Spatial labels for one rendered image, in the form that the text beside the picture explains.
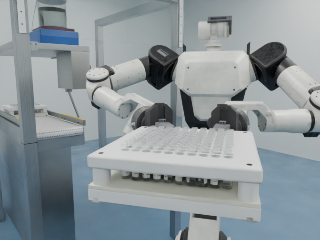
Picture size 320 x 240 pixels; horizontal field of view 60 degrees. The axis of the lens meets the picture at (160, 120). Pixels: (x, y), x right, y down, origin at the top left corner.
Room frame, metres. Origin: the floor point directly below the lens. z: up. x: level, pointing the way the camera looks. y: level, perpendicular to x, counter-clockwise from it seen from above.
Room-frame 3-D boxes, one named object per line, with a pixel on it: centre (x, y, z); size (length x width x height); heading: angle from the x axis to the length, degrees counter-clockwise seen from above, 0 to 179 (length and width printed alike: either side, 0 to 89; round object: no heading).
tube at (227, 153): (0.38, -0.10, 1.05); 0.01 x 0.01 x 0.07
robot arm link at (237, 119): (0.66, -0.17, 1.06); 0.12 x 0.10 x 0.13; 157
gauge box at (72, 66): (1.60, 0.49, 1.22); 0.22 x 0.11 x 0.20; 40
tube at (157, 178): (0.41, 0.00, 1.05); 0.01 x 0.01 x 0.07
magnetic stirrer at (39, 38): (1.56, 0.57, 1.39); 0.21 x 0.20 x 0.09; 130
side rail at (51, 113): (2.05, 0.85, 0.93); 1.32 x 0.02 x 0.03; 40
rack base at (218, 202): (0.48, -0.04, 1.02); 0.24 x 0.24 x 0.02; 75
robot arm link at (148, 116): (0.70, 0.02, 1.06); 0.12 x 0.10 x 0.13; 17
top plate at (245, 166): (0.48, -0.04, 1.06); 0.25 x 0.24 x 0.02; 75
